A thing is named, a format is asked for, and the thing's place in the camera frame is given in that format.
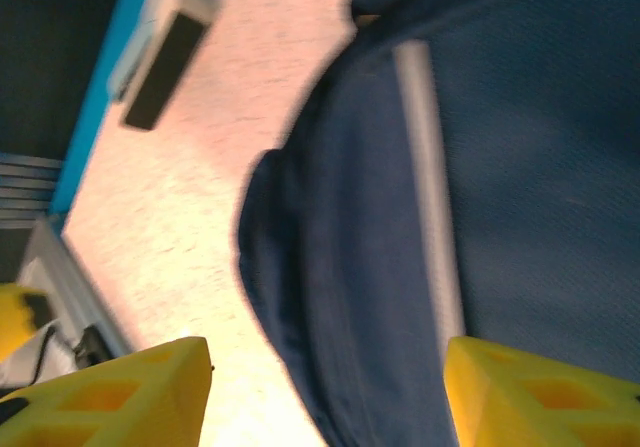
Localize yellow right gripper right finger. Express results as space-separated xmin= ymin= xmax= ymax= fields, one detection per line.
xmin=443 ymin=335 xmax=640 ymax=447

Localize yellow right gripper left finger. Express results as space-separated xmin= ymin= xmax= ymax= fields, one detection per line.
xmin=0 ymin=335 xmax=212 ymax=447

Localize navy blue backpack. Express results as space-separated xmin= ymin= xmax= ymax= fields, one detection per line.
xmin=234 ymin=0 xmax=640 ymax=447

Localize blue table border trim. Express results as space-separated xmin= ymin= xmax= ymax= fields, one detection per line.
xmin=48 ymin=0 xmax=162 ymax=218

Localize aluminium front frame rail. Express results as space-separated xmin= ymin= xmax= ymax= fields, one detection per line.
xmin=19 ymin=215 xmax=132 ymax=364

